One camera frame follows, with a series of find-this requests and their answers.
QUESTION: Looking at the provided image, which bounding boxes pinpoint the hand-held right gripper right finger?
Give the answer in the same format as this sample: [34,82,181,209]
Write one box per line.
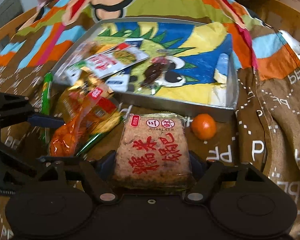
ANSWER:
[184,151,272,204]

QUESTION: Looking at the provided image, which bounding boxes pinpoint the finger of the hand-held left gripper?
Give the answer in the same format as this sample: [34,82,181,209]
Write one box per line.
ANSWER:
[0,137,50,178]
[0,91,65,128]

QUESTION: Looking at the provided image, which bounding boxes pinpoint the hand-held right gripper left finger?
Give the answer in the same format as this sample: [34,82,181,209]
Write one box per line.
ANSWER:
[33,150,119,204]

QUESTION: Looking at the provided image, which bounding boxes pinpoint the clear orange snack packet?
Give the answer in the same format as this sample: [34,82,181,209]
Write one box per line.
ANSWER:
[48,107,95,157]

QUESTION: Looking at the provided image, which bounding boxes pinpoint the green sausage stick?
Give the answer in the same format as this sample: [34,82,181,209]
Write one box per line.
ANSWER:
[40,72,53,143]

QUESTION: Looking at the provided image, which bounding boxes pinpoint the tangerine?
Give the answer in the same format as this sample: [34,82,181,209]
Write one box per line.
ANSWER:
[191,113,217,140]

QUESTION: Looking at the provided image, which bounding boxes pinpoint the yellow green cracker packet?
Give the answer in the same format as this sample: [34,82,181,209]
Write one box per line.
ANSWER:
[75,110,127,155]

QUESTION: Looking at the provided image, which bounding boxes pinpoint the rice cracker packet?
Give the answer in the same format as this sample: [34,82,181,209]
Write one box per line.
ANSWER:
[111,114,194,192]

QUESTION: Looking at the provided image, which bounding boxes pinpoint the gold foil snack packet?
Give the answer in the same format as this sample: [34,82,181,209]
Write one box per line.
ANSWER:
[59,77,119,130]

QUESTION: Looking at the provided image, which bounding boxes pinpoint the white red snack packet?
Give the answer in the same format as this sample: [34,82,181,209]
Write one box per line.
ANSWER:
[55,64,90,85]

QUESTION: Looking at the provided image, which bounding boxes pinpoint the clear nut bar packet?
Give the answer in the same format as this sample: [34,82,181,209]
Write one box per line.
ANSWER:
[57,41,103,73]

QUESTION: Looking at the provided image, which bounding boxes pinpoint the blue white long packet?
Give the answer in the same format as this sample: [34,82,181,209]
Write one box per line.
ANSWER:
[105,38,144,92]

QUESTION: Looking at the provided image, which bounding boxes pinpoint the white green pea packet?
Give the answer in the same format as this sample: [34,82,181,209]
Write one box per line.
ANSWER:
[84,42,149,79]

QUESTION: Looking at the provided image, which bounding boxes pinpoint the dark dried fruit packet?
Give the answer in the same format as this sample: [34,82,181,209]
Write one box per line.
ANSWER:
[140,56,177,88]

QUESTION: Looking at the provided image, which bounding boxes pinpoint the grey tray with dinosaur drawing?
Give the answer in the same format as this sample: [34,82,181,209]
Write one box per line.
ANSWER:
[51,17,239,123]

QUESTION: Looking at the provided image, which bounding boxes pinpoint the printed blanket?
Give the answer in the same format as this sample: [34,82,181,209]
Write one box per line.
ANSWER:
[0,0,300,240]

